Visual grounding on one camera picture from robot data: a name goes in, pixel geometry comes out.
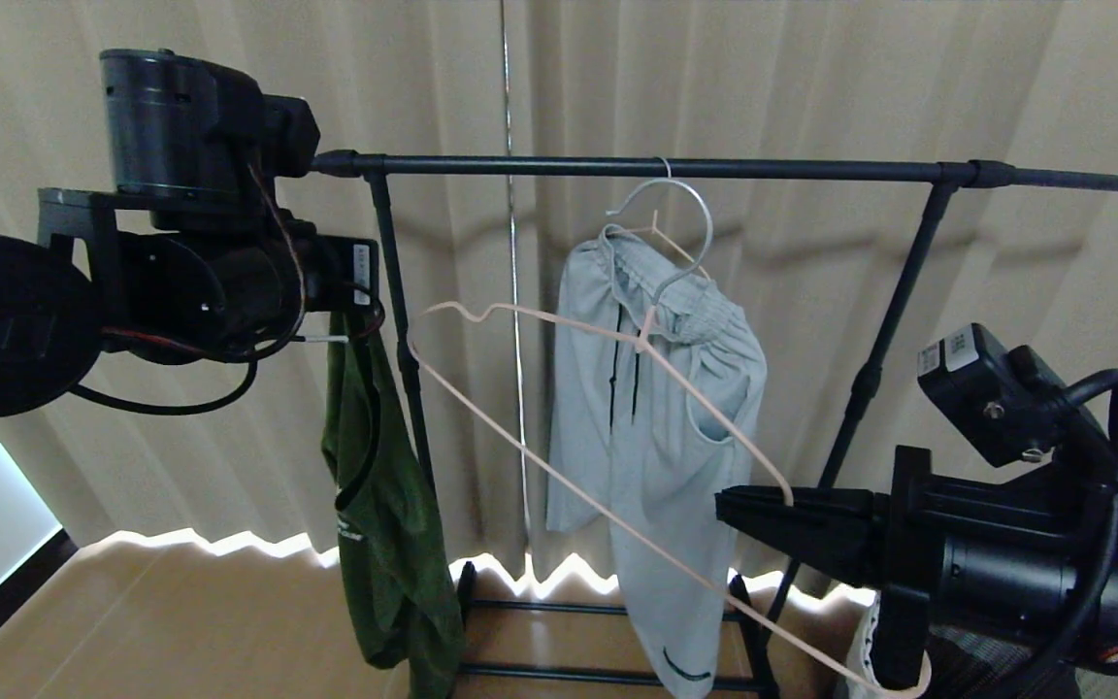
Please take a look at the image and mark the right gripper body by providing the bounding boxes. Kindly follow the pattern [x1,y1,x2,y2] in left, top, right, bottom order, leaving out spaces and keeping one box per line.
[871,445,1118,692]

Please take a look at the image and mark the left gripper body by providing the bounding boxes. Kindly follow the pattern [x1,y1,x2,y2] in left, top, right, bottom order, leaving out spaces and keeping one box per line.
[258,236,382,346]

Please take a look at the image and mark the pink clothes hanger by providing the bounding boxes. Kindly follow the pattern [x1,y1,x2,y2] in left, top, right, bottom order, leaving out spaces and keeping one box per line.
[407,178,936,699]
[606,155,713,283]

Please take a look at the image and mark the green printed shirt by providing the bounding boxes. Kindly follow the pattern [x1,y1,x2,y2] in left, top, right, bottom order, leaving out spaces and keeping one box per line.
[321,311,468,699]

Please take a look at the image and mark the pale grey shorts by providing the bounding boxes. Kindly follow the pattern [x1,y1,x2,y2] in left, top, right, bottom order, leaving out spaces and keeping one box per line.
[546,230,769,699]

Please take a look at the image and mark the white laundry basket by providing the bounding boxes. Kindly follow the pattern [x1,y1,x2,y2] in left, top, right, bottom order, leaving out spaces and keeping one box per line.
[845,592,1118,699]

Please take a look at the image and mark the black clothes rack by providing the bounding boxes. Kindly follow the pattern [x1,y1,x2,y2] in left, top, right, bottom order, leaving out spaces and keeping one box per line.
[312,150,1118,699]

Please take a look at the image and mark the beige curtain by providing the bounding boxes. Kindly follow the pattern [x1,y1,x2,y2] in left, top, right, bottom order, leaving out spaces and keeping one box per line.
[0,0,1118,583]

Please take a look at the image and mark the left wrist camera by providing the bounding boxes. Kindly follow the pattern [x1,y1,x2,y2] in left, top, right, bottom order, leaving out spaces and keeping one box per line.
[261,90,322,183]

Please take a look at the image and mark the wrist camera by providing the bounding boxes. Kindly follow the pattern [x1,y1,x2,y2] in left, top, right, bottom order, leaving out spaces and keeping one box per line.
[261,90,322,183]
[916,323,1118,477]

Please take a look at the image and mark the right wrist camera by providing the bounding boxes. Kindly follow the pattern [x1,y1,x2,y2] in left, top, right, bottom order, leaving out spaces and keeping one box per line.
[916,323,1118,477]

